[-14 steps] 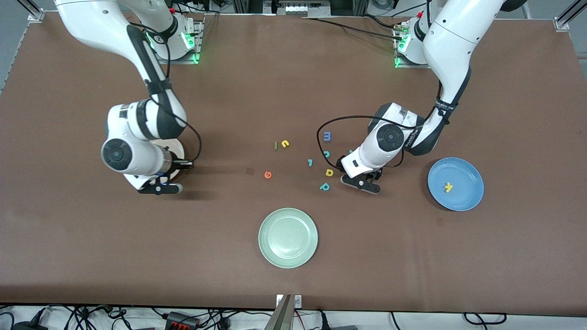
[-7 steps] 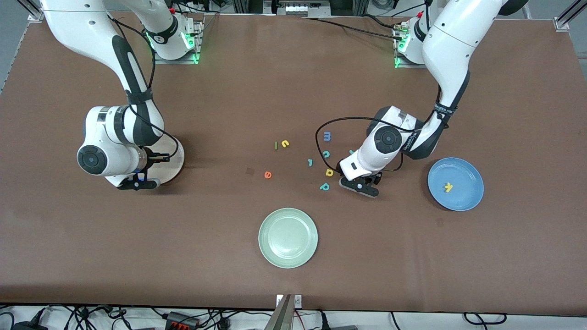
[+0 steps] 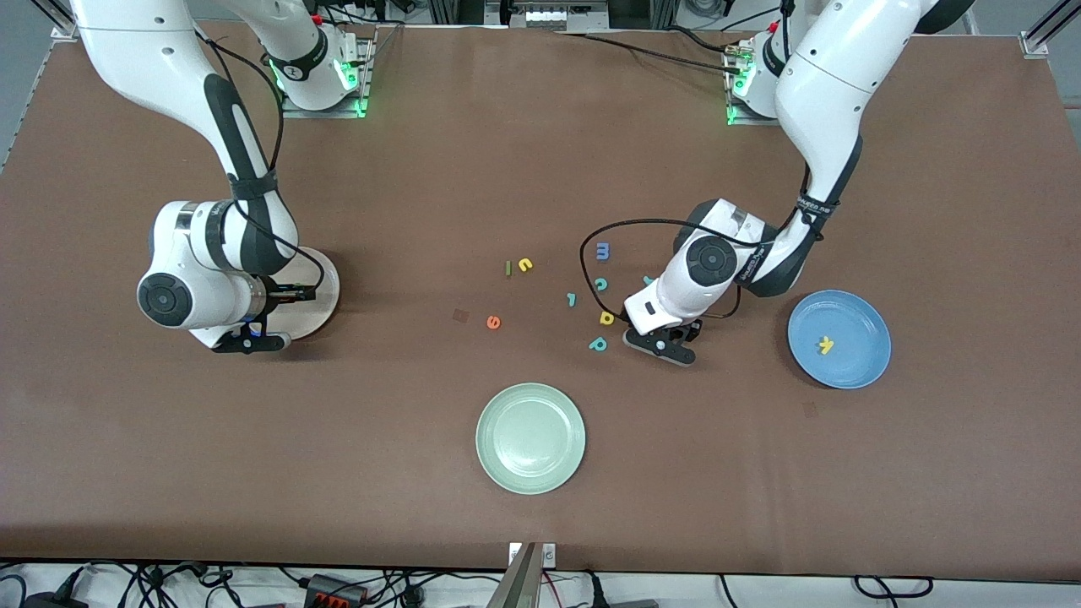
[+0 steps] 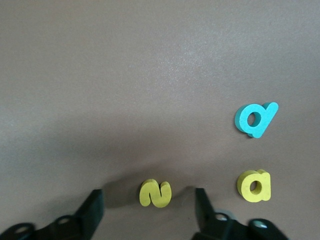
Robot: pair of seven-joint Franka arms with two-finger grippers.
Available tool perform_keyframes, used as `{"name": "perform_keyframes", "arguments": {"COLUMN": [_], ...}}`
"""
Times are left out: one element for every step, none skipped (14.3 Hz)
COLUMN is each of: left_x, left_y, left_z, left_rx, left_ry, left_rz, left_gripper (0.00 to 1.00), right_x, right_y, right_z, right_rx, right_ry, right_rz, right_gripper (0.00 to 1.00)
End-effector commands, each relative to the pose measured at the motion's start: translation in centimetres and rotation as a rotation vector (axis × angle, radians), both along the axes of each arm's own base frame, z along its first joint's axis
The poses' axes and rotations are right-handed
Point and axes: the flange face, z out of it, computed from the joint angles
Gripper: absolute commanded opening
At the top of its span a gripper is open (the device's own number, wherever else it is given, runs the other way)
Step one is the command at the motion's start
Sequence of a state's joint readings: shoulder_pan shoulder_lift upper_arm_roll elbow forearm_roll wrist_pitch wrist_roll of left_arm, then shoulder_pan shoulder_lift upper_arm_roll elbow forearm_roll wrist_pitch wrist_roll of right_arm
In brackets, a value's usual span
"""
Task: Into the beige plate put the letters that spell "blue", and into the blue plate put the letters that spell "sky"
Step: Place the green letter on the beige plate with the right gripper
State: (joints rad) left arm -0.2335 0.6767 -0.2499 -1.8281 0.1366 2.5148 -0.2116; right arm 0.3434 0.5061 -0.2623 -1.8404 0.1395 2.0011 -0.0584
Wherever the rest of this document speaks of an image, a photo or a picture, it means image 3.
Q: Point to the blue round plate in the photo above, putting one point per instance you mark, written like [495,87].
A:
[853,363]

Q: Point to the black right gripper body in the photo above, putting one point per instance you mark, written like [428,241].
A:
[279,295]

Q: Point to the white metal bracket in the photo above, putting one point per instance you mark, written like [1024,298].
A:
[549,554]

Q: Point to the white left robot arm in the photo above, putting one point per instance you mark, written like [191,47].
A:
[832,76]

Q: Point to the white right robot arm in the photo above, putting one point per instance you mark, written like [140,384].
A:
[194,245]

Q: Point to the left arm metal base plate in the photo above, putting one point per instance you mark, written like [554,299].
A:
[752,122]

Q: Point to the pale green round plate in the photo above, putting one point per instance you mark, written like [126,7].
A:
[530,438]

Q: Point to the aluminium frame corner profile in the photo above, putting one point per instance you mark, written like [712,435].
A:
[1037,38]
[59,25]

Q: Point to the yellow letter k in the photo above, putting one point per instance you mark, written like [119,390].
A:
[826,344]

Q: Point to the grey metal camera post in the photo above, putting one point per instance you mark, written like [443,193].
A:
[517,583]

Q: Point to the silver connector box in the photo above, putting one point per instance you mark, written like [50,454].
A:
[553,17]

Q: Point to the black red power strip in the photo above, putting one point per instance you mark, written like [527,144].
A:
[334,589]

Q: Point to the beige round plate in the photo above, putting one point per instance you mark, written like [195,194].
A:
[328,300]

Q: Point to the teal letter p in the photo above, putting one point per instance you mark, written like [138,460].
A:
[598,344]

